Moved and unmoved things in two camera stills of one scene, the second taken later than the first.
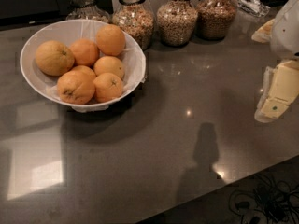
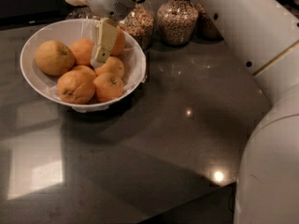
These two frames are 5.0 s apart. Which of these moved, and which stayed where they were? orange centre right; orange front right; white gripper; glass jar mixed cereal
Moved: white gripper
Stayed: glass jar mixed cereal; orange centre right; orange front right
